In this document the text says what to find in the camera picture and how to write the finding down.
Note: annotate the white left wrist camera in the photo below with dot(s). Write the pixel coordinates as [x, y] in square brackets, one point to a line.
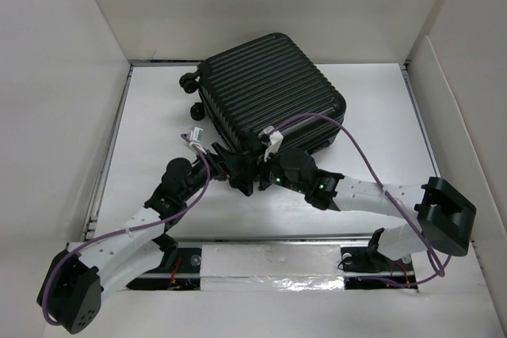
[194, 136]

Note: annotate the black ribbed hard-shell suitcase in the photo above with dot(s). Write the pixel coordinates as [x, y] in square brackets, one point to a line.
[262, 83]

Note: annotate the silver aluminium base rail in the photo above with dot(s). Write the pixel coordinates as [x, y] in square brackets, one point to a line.
[259, 260]

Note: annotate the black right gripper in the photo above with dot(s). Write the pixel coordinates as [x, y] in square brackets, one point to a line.
[263, 167]

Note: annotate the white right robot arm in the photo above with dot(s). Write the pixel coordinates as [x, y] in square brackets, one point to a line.
[435, 217]

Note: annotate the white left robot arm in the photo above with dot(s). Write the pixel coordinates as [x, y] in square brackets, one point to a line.
[80, 279]

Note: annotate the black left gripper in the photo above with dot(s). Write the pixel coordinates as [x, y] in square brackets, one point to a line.
[228, 165]

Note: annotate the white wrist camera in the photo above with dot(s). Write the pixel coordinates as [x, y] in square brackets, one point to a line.
[194, 136]
[272, 139]

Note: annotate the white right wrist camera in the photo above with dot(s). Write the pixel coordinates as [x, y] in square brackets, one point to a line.
[272, 139]

